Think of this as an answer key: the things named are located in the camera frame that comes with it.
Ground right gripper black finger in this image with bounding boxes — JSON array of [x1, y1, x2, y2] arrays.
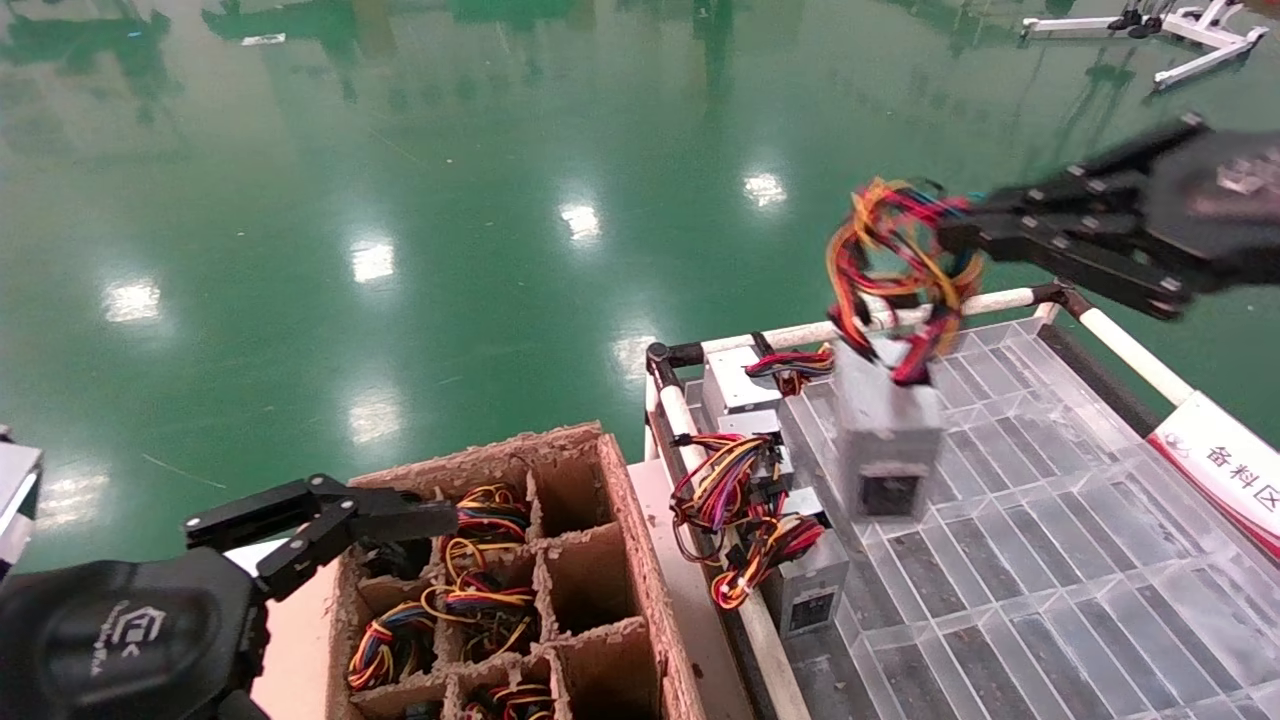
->
[[968, 112, 1208, 228], [938, 213, 1198, 323]]

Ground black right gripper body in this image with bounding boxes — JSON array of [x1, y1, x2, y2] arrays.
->
[[1143, 125, 1280, 293]]

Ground red white label sign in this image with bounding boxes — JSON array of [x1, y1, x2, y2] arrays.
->
[[1147, 392, 1280, 563]]

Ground ribbed clear acrylic sheet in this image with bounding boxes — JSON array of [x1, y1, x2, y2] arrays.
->
[[690, 318, 1280, 720]]

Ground white metal stand base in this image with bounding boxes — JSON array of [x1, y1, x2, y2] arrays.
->
[[1020, 0, 1271, 93]]

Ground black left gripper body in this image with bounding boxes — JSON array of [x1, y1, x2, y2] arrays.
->
[[0, 548, 273, 720]]

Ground grey power supply coloured cables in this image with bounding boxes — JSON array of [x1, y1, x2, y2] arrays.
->
[[700, 343, 837, 423], [826, 177, 988, 521], [710, 490, 853, 643], [670, 408, 803, 533]]

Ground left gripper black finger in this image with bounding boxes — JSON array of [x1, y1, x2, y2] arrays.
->
[[184, 476, 361, 553], [254, 498, 460, 603]]

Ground cardboard box with dividers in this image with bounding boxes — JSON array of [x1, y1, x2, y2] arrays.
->
[[328, 420, 707, 720]]

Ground power supply with coloured cables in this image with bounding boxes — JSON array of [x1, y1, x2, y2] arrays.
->
[[420, 545, 543, 661], [442, 483, 534, 546], [462, 682, 557, 720], [346, 600, 443, 693]]

